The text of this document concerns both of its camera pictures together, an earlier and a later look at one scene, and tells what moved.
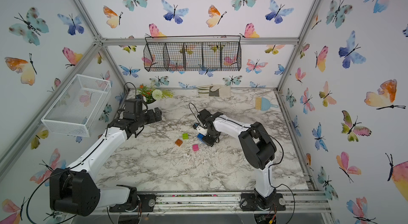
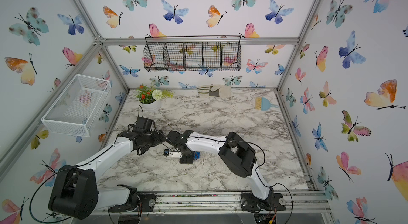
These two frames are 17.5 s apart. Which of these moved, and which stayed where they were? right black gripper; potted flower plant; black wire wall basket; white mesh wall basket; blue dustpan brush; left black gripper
Moved: right black gripper; left black gripper
Stayed: white mesh wall basket; black wire wall basket; blue dustpan brush; potted flower plant
